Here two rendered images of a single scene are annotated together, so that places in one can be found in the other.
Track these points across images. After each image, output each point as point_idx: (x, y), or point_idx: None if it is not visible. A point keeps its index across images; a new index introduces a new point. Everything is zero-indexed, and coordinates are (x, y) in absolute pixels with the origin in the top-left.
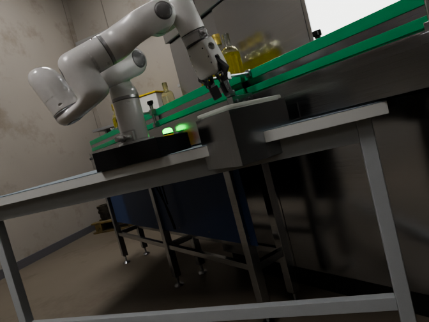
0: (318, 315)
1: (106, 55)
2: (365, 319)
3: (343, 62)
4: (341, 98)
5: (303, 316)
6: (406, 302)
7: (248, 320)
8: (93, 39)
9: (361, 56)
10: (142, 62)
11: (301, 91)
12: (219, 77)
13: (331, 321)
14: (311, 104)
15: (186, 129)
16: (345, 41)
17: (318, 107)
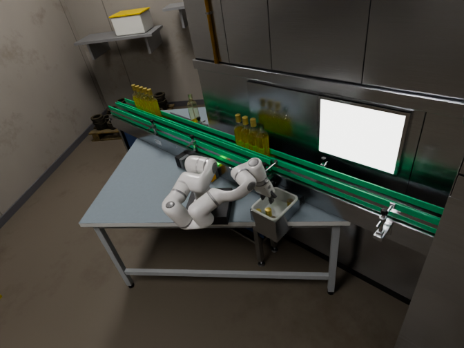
0: (286, 260)
1: (216, 207)
2: (309, 265)
3: (335, 199)
4: (329, 209)
5: (279, 260)
6: (333, 278)
7: (249, 260)
8: (210, 201)
9: (345, 203)
10: (216, 168)
11: (308, 193)
12: (270, 198)
13: (293, 265)
14: (313, 201)
15: (225, 171)
16: (340, 189)
17: (315, 204)
